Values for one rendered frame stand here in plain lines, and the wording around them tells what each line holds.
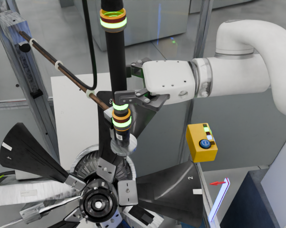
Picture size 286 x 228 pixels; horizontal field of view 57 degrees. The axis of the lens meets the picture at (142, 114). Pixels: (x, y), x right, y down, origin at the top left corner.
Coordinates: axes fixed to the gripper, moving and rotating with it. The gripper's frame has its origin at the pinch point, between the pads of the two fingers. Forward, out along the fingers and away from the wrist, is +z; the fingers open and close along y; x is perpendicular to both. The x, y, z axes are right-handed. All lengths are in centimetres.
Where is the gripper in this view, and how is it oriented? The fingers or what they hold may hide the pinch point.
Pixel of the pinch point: (119, 84)
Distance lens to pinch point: 55.8
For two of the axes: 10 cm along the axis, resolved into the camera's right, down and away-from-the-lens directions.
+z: -9.9, 0.9, -0.8
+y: -1.2, -7.2, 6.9
